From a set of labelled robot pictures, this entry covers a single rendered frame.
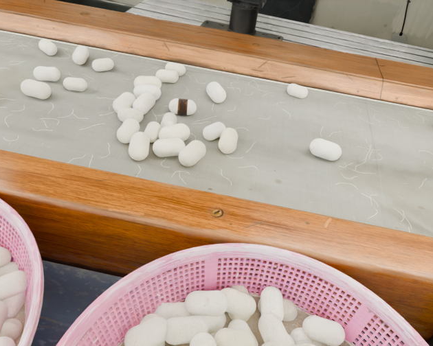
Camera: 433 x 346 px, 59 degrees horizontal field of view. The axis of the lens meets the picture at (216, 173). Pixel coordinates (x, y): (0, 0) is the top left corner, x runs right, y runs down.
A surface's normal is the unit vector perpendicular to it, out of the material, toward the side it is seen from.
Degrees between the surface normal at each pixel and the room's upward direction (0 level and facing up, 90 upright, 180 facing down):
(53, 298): 0
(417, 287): 90
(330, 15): 90
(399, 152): 0
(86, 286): 0
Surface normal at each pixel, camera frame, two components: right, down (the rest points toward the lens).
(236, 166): 0.11, -0.75
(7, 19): -0.04, -0.08
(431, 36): -0.26, 0.62
